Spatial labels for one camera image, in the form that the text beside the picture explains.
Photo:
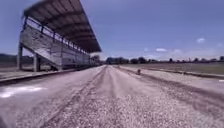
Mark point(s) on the grey gravel track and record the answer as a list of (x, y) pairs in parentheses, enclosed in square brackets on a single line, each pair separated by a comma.
[(113, 100)]

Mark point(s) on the small dark object on track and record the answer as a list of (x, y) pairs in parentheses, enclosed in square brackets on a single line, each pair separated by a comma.
[(138, 71)]

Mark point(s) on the roofed concrete grandstand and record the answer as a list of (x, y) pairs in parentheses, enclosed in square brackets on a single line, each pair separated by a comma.
[(56, 36)]

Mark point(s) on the pale kerb along field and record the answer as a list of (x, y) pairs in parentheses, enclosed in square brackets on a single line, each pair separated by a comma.
[(186, 73)]

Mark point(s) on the green grass field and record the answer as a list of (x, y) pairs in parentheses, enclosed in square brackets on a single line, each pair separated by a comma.
[(196, 67)]

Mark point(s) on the row of distant trees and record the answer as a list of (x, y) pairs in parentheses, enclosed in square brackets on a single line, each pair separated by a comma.
[(133, 60)]

